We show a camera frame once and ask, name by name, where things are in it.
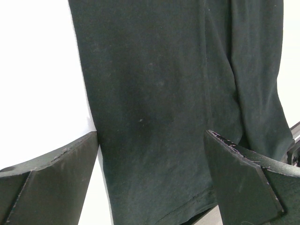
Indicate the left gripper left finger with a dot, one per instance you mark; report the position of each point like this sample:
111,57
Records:
49,189

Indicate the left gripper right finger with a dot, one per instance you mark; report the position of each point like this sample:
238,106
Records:
251,189

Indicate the black t shirt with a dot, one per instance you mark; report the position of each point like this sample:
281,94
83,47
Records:
158,74

